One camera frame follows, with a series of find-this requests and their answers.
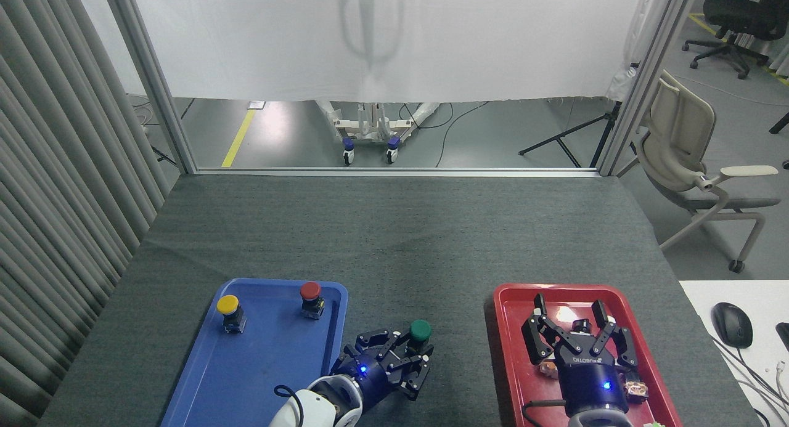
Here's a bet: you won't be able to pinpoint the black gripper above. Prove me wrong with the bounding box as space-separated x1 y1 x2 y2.
521 293 639 417
332 328 434 413

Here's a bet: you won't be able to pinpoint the green push button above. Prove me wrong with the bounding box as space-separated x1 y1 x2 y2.
407 319 433 355

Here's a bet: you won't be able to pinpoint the red push button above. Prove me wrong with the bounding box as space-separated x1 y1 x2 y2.
299 282 326 320

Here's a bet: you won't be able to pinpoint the yellow push button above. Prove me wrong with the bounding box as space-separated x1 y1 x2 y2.
216 295 248 334

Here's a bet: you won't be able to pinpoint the red plastic tray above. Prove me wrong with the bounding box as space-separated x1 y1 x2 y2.
493 283 684 427

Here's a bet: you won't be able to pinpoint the dark grey table cloth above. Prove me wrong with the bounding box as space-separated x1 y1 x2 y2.
37 174 762 427

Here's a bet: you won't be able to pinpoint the blue plastic tray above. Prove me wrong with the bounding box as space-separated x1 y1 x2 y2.
160 278 349 427

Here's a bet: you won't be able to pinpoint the black computer mouse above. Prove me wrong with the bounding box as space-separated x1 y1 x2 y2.
711 302 754 349

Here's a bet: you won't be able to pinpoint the white side desk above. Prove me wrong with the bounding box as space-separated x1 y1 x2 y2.
679 280 789 427

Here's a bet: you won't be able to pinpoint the black tripod stand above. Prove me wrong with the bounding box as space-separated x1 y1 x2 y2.
519 63 639 169

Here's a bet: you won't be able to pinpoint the beige office chair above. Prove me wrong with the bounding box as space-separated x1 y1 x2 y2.
616 70 782 274

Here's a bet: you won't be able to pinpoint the white stand on wheels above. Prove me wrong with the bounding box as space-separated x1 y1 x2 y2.
317 100 442 166

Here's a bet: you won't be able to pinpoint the white hanging curtain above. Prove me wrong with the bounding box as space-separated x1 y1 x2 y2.
129 0 661 104

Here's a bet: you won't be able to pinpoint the black office chair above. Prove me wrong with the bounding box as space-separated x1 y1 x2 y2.
681 0 789 80

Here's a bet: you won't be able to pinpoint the grey pleated curtain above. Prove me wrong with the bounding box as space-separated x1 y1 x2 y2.
0 0 171 427

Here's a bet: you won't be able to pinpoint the black switch with copper contacts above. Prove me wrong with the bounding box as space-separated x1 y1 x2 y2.
624 368 650 404

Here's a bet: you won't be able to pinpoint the grey desk cables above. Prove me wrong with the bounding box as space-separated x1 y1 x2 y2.
708 333 789 427

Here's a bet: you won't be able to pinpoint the silver aluminium frame rail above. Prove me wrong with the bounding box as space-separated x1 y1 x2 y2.
179 167 602 179

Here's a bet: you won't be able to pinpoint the black floor cable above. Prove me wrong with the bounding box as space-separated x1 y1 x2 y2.
399 102 489 168

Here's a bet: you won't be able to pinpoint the silver aluminium frame post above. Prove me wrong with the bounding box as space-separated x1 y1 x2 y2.
595 0 703 177
102 0 198 174

